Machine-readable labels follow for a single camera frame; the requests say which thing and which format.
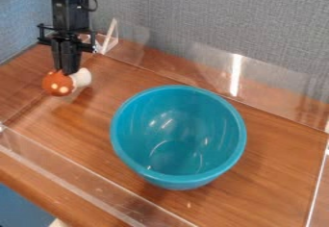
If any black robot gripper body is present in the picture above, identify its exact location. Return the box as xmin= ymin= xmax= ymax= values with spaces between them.
xmin=37 ymin=0 xmax=96 ymax=53

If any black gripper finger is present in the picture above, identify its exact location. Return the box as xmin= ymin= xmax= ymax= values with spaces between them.
xmin=51 ymin=39 xmax=83 ymax=75

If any brown and white toy mushroom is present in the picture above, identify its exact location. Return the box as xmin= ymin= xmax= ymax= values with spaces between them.
xmin=41 ymin=67 xmax=92 ymax=97

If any blue plastic bowl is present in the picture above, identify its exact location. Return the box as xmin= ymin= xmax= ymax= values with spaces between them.
xmin=110 ymin=85 xmax=247 ymax=190

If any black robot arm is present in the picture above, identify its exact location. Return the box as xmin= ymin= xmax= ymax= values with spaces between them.
xmin=37 ymin=0 xmax=98 ymax=75

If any clear acrylic corner bracket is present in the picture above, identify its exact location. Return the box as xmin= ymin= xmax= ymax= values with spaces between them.
xmin=94 ymin=18 xmax=119 ymax=55

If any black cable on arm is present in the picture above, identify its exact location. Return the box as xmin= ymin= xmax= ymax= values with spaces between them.
xmin=79 ymin=0 xmax=99 ymax=13

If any clear acrylic left wall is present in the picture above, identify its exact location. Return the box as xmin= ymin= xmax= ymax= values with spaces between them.
xmin=0 ymin=36 xmax=37 ymax=65

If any clear acrylic wall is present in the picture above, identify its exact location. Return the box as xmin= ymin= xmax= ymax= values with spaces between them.
xmin=306 ymin=142 xmax=329 ymax=227
xmin=0 ymin=123 xmax=198 ymax=227
xmin=104 ymin=21 xmax=329 ymax=134
xmin=0 ymin=36 xmax=37 ymax=65

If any clear acrylic front wall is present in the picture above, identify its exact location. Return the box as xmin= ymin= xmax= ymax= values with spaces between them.
xmin=0 ymin=123 xmax=198 ymax=227

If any clear acrylic back wall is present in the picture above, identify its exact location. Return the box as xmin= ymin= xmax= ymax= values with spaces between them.
xmin=104 ymin=21 xmax=329 ymax=134

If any clear acrylic right wall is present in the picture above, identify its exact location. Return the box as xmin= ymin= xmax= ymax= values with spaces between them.
xmin=306 ymin=142 xmax=329 ymax=227

